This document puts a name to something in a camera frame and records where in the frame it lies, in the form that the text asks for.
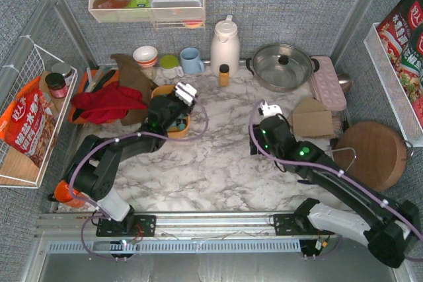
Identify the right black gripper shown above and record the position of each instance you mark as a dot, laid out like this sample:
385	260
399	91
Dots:
270	123

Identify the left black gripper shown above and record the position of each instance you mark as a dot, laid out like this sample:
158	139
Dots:
176	112

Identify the orange plastic storage basket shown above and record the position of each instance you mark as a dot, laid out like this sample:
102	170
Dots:
179	128

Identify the brown cloth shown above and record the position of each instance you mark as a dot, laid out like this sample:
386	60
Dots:
132	77

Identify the red cloth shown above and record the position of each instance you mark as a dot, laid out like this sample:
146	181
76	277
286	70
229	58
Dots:
112	102

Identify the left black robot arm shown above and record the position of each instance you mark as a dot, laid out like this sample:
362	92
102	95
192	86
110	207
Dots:
93	168

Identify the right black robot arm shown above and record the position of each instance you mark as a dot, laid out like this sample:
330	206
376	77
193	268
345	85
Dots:
387	228

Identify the white mesh right basket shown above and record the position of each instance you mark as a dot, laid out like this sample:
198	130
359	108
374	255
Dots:
406	118

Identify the cardboard pieces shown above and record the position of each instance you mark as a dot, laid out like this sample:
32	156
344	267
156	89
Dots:
311	119

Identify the green lid white cup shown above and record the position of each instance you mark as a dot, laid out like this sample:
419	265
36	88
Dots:
170	67

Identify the light blue mug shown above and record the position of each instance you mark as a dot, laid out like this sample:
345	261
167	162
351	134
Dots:
191	62

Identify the white orange striped bowl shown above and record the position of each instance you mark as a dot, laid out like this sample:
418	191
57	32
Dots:
145	56

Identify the steel pot with lid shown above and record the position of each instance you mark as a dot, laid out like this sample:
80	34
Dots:
281	67

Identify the black kitchen knife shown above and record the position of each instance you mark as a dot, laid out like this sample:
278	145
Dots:
103	79

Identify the pink egg tray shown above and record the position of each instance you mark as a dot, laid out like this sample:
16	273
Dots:
325	85

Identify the orange spice bottle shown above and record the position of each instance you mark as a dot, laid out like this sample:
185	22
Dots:
223	75

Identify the white thermos jug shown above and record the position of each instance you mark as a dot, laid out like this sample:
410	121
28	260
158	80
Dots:
225	47

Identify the orange cutting board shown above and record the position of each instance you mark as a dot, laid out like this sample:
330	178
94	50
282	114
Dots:
96	79

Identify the round wooden board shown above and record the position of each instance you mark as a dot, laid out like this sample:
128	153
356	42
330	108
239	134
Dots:
372	153

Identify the glass jar silver lid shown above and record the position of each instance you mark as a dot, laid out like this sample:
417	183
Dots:
64	69

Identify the clear plastic containers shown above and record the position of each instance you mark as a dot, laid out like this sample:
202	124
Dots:
168	10

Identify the red jar black lid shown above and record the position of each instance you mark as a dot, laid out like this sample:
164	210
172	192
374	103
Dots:
56	85

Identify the orange cup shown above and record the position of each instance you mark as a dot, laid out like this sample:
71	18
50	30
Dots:
62	195

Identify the orange snack bag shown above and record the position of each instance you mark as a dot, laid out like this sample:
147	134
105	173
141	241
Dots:
26	125

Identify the red seasoning packets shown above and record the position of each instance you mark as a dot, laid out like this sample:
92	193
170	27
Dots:
395	31

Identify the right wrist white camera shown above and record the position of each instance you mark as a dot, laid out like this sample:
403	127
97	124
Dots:
266	110

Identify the wrist white camera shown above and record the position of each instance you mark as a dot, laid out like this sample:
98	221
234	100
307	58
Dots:
266	110
185	92

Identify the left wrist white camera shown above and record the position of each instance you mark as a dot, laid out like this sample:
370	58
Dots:
185	92

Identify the white wire side basket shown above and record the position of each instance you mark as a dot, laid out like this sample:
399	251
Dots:
17	170

